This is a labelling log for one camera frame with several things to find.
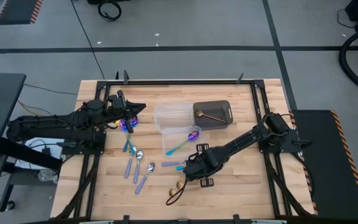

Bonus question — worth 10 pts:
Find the grey plastic bin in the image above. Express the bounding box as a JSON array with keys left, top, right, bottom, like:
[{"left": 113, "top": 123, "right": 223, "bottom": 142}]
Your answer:
[{"left": 193, "top": 100, "right": 234, "bottom": 131}]

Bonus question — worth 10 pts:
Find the small hazard-striped black floor mat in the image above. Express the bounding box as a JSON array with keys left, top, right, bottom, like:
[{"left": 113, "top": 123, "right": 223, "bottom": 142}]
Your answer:
[{"left": 0, "top": 0, "right": 44, "bottom": 26}]

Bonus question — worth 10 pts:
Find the clear plastic bottle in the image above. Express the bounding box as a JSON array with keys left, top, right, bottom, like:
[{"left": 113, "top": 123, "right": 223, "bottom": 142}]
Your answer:
[{"left": 37, "top": 169, "right": 58, "bottom": 184}]

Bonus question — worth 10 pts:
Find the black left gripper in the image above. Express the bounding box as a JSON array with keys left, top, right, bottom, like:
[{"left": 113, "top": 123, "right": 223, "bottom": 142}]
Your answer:
[{"left": 104, "top": 90, "right": 147, "bottom": 134}]

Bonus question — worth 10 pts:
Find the yellow floor cable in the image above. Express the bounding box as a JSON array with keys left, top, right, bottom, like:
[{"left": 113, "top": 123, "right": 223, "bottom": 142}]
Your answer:
[{"left": 17, "top": 99, "right": 53, "bottom": 118}]

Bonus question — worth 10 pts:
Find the long black floor cable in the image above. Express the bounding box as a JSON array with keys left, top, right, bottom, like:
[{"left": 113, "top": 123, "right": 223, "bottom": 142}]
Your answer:
[{"left": 70, "top": 0, "right": 106, "bottom": 80}]

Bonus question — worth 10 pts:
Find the thick black hose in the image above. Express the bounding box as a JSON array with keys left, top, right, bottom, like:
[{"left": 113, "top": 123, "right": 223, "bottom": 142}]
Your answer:
[{"left": 338, "top": 24, "right": 358, "bottom": 97}]

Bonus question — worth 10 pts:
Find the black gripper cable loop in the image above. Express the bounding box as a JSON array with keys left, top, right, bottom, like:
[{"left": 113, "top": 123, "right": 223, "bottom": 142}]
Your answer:
[{"left": 165, "top": 179, "right": 188, "bottom": 207}]

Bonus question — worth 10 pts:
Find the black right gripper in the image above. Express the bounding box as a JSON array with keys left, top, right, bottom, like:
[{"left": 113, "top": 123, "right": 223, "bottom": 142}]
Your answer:
[{"left": 185, "top": 142, "right": 220, "bottom": 188}]

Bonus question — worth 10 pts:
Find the thin dark floor cable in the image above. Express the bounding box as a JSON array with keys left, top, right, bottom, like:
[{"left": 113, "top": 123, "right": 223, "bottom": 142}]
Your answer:
[{"left": 23, "top": 83, "right": 79, "bottom": 96}]

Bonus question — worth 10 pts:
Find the large hazard-striped black floor mat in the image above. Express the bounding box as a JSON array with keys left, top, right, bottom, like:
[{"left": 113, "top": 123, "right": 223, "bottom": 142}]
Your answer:
[{"left": 290, "top": 108, "right": 358, "bottom": 222}]

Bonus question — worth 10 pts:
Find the coiled black cable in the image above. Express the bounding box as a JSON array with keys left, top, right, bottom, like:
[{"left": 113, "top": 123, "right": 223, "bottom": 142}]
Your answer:
[{"left": 97, "top": 1, "right": 122, "bottom": 22}]

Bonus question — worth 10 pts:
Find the clear plastic bin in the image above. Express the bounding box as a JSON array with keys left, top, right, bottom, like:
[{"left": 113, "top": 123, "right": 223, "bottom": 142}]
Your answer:
[
  {"left": 154, "top": 103, "right": 196, "bottom": 134},
  {"left": 160, "top": 125, "right": 203, "bottom": 158}
]

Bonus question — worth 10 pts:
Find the white paper sheet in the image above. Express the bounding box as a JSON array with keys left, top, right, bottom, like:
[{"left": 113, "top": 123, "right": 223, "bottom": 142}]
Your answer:
[{"left": 14, "top": 132, "right": 67, "bottom": 170}]

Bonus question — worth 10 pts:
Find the purple-handled silver spoon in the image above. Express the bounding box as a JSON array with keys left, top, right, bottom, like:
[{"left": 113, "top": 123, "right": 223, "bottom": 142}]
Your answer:
[
  {"left": 161, "top": 160, "right": 186, "bottom": 167},
  {"left": 132, "top": 149, "right": 145, "bottom": 185},
  {"left": 123, "top": 145, "right": 137, "bottom": 180},
  {"left": 134, "top": 162, "right": 156, "bottom": 195}
]

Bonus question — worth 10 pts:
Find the black aluminium table frame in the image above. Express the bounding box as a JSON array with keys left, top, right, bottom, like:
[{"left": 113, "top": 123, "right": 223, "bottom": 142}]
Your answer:
[{"left": 54, "top": 70, "right": 315, "bottom": 224}]

